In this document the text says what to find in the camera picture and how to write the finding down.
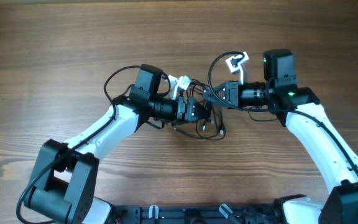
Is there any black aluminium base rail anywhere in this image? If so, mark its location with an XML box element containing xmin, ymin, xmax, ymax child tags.
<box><xmin>106</xmin><ymin>203</ymin><xmax>287</xmax><ymax>224</ymax></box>

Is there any left camera cable black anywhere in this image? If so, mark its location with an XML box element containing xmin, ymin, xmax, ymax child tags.
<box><xmin>16</xmin><ymin>65</ymin><xmax>142</xmax><ymax>224</ymax></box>

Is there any right camera cable black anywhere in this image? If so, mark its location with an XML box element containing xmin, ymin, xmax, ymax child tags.
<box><xmin>207</xmin><ymin>50</ymin><xmax>358</xmax><ymax>218</ymax></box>

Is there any camera cable black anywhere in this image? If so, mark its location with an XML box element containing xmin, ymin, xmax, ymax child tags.
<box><xmin>16</xmin><ymin>65</ymin><xmax>142</xmax><ymax>224</ymax></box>
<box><xmin>207</xmin><ymin>50</ymin><xmax>358</xmax><ymax>218</ymax></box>

